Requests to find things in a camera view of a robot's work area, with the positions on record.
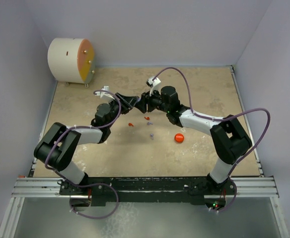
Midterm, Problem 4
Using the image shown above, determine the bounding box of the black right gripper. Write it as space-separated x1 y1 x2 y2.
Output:
135 87 170 114

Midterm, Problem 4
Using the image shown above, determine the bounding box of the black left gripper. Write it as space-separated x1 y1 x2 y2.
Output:
106 93 138 128

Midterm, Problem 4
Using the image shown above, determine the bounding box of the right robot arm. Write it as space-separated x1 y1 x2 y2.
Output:
141 86 252 194

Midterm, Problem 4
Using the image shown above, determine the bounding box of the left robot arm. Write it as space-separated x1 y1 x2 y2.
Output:
33 88 141 194

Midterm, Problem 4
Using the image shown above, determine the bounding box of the orange earbud charging case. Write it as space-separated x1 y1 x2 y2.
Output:
174 133 184 143

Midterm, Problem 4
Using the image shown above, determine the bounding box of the round tricolour drawer cabinet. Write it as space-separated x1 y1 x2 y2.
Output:
47 38 95 87

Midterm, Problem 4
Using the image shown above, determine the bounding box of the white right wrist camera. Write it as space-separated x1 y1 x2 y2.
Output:
146 76 161 96

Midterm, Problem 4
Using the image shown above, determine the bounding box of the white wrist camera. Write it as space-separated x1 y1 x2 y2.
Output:
97 85 112 98
146 76 161 96

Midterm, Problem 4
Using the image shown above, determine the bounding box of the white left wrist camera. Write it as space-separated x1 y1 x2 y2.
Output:
97 85 112 98

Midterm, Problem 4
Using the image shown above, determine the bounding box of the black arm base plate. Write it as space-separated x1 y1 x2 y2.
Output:
57 176 237 207

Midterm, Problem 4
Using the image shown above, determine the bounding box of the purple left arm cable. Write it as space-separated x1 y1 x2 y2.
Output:
44 90 122 219

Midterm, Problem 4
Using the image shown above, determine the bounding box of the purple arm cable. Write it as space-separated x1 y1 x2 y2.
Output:
44 90 122 219
152 67 271 213

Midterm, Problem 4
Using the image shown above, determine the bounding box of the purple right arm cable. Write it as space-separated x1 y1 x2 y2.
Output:
152 67 271 213

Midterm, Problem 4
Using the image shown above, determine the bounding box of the aluminium rail frame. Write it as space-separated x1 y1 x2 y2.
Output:
0 75 289 238

